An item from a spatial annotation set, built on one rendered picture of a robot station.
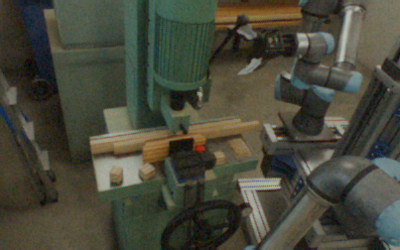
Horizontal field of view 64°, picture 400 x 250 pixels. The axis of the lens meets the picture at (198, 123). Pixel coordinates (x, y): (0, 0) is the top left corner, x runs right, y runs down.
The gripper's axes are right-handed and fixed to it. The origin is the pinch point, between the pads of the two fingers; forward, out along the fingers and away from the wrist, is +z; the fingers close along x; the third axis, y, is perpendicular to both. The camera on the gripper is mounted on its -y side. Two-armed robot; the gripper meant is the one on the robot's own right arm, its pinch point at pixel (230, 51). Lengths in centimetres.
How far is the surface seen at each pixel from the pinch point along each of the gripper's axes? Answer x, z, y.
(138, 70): -7.3, 22.4, -31.9
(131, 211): 43, 32, -38
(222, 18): -111, -100, -185
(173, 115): 13.2, 14.9, -22.2
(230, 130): 19.7, -11.7, -35.1
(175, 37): -3.9, 17.5, 2.9
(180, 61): 1.2, 15.6, -2.3
